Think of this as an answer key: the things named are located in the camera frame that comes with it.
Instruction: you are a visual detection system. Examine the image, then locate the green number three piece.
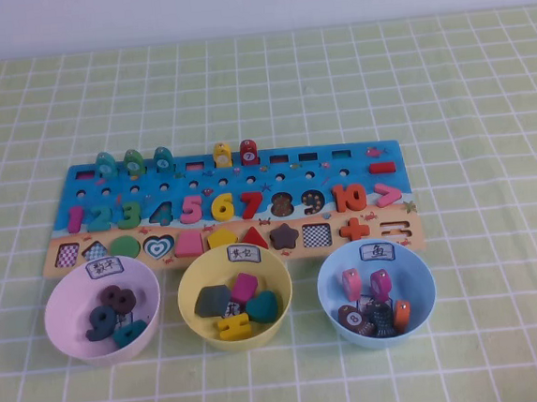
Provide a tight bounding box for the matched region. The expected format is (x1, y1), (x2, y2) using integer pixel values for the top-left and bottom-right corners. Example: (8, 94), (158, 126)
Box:
(110, 201), (140, 231)

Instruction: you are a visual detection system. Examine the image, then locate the yellow pentagon piece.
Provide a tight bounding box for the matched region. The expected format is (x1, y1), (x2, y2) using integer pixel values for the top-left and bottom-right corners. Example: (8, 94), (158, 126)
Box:
(205, 227), (241, 252)

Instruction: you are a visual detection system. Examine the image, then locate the red number seven piece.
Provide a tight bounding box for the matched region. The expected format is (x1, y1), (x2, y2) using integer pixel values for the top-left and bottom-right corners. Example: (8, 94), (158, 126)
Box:
(239, 189), (267, 220)

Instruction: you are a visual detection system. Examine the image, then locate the dark blue number nine piece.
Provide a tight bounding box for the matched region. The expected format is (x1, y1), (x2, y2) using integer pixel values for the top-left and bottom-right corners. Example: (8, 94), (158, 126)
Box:
(82, 303), (121, 343)

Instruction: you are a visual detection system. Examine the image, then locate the red fish number seven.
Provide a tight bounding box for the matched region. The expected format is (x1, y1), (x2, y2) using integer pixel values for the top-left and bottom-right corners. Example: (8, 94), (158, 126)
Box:
(238, 138), (261, 168)

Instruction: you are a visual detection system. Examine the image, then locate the green checked tablecloth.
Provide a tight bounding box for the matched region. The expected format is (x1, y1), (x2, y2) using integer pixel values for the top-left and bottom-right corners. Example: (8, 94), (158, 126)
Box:
(0, 7), (537, 402)

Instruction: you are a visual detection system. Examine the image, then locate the blue wooden puzzle board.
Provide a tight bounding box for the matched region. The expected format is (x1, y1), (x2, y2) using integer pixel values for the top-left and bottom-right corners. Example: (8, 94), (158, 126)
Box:
(34, 134), (428, 284)

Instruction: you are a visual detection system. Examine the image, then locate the yellow plastic bowl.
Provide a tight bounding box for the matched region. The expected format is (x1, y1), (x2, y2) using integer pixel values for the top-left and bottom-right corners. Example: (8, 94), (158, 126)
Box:
(172, 239), (299, 358)

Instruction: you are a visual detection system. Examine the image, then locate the magenta number one piece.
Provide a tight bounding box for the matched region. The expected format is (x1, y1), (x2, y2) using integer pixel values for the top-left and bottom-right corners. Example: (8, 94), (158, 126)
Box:
(65, 205), (86, 233)

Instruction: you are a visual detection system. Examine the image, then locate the teal number two piece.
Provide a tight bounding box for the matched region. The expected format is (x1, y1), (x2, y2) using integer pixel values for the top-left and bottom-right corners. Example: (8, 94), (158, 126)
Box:
(82, 202), (112, 235)

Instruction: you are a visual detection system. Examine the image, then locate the dark scaled fish piece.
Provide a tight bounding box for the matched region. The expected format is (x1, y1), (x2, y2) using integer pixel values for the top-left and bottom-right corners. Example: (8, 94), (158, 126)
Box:
(365, 300), (398, 340)

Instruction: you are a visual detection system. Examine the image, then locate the magenta fish piece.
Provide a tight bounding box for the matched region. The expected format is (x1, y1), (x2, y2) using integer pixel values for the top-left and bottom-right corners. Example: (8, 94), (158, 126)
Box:
(368, 269), (393, 302)

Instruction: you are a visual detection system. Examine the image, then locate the magenta rectangle piece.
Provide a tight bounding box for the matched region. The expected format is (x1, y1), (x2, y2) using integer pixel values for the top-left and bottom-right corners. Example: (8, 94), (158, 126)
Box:
(228, 271), (260, 305)

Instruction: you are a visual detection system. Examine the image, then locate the pink plastic bowl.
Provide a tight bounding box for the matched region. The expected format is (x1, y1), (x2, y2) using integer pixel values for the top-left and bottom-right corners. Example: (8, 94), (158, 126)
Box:
(37, 250), (167, 371)

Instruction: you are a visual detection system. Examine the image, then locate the orange plus sign piece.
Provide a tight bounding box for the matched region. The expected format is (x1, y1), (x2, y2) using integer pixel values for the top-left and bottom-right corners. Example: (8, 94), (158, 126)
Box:
(339, 216), (371, 244)

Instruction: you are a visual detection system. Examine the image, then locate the yellow number six piece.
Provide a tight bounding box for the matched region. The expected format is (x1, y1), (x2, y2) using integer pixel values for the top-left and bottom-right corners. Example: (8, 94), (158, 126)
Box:
(209, 192), (237, 224)

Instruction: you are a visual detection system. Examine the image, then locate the orange fish piece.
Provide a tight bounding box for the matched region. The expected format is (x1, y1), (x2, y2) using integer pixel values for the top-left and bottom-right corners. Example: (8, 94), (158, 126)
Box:
(390, 298), (413, 333)

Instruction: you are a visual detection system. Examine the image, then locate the green circle piece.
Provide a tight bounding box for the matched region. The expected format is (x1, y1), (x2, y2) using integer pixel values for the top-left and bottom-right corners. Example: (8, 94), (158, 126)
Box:
(107, 234), (142, 262)

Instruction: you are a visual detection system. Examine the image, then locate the green fish number three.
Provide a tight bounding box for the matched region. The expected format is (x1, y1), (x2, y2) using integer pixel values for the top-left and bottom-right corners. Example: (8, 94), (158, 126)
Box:
(122, 148), (147, 179)

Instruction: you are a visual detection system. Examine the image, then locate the teal fish number four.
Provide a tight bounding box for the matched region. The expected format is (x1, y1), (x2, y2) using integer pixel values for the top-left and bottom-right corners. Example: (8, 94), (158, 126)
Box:
(152, 145), (175, 174)

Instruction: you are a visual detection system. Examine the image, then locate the red minus sign piece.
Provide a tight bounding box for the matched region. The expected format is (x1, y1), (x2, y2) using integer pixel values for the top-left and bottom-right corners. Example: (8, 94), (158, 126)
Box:
(367, 160), (397, 175)

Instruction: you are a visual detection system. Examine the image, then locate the brown star piece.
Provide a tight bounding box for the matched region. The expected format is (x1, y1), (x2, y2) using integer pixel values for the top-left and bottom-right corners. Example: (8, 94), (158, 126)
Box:
(268, 221), (301, 250)

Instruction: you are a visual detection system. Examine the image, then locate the pink fish piece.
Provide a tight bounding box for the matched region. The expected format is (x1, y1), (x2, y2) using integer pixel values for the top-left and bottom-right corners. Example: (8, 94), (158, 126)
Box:
(340, 267), (363, 302)

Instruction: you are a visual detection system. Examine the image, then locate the red triangle piece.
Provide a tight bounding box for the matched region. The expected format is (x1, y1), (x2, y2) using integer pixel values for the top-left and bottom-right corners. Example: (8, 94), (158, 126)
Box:
(237, 224), (271, 252)

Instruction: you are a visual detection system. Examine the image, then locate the yellow equals sign piece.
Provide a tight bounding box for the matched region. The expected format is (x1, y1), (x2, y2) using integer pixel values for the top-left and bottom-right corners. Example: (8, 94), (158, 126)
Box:
(216, 311), (253, 343)

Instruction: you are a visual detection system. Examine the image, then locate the teal heart piece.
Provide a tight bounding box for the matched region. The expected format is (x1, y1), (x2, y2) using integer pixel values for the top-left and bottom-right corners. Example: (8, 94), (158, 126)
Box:
(243, 289), (280, 326)

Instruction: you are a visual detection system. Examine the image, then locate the pink number five piece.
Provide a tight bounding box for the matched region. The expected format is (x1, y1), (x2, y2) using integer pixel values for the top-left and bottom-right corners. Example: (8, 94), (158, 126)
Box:
(178, 194), (207, 226)

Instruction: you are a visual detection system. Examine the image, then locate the blue plastic bowl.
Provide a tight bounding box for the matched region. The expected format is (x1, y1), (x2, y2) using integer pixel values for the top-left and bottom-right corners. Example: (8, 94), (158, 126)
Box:
(313, 235), (441, 355)

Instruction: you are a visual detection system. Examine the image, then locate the pink trapezoid piece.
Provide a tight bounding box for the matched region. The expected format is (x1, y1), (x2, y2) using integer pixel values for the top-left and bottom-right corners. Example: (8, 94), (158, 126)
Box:
(172, 230), (203, 259)

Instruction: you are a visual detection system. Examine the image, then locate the yellow fish number six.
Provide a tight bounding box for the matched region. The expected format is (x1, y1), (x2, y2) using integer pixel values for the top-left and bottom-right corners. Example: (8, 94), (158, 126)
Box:
(211, 141), (233, 170)

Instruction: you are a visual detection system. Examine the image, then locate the orange number ten piece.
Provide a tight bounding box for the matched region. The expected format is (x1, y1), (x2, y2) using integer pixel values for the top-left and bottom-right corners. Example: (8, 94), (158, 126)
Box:
(331, 181), (369, 214)

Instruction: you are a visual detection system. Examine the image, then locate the pink greater-than sign piece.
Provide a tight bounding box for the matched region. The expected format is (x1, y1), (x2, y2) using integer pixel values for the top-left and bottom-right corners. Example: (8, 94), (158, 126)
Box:
(372, 181), (403, 210)

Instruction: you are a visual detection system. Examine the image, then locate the brown fish number eight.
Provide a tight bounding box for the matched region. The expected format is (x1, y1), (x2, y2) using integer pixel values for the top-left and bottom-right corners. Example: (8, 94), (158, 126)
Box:
(336, 302), (376, 339)

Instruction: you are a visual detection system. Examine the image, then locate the light blue fish number two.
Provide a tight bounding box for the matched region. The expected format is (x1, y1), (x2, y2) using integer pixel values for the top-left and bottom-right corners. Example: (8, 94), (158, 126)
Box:
(93, 151), (118, 182)

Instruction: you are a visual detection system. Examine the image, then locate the brown number eight piece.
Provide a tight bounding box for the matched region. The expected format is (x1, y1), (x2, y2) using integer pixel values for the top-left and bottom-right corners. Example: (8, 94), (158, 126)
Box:
(100, 282), (141, 316)

